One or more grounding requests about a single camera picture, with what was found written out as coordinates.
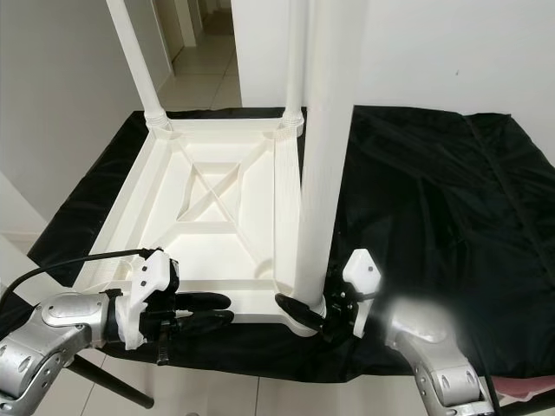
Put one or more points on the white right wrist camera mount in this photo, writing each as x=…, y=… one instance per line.
x=362, y=273

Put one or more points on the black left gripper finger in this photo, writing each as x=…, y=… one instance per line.
x=208, y=321
x=204, y=301

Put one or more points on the white plastic table top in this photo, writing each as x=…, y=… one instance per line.
x=199, y=173

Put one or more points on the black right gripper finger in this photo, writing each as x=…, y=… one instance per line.
x=297, y=309

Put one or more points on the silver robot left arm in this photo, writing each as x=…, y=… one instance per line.
x=61, y=347

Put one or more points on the brown door mat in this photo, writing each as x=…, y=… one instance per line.
x=217, y=22

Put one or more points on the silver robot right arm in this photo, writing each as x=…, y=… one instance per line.
x=434, y=355

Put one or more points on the white door frame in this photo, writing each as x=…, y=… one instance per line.
x=173, y=26

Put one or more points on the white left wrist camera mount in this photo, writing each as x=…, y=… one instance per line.
x=152, y=277

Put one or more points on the pink fabric slipper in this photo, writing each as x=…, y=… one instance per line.
x=527, y=390

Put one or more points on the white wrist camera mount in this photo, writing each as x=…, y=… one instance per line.
x=152, y=277
x=362, y=273

